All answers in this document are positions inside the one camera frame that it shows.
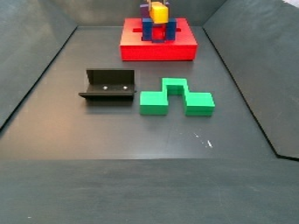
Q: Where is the dark blue U block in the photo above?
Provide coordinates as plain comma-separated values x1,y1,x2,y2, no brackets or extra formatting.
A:
142,18,177,43

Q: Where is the yellow rectangular block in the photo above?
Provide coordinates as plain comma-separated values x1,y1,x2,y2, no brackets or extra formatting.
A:
150,1,169,24

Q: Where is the purple U block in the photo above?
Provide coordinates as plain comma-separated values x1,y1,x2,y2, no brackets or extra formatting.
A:
141,3,150,18

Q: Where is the green zigzag block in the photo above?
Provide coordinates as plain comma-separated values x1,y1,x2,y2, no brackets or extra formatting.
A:
139,77,217,117

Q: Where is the red board base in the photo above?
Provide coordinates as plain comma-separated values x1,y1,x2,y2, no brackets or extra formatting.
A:
119,18,200,61

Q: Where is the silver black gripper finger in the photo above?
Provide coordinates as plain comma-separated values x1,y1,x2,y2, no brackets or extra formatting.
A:
146,0,151,9

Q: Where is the black angled bracket holder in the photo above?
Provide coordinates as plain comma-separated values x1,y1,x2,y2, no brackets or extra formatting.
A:
79,68,137,101

